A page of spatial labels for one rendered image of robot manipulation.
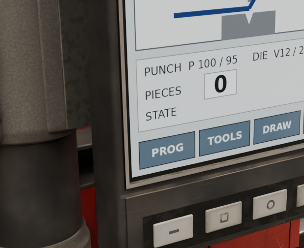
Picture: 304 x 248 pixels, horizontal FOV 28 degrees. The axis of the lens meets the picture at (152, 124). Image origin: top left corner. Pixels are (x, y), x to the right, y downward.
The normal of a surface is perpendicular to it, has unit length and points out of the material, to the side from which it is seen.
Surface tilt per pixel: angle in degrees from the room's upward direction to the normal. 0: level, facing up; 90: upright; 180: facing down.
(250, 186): 90
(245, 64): 90
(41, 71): 90
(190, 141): 90
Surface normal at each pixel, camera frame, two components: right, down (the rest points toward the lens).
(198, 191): 0.48, 0.25
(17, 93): 0.16, 0.29
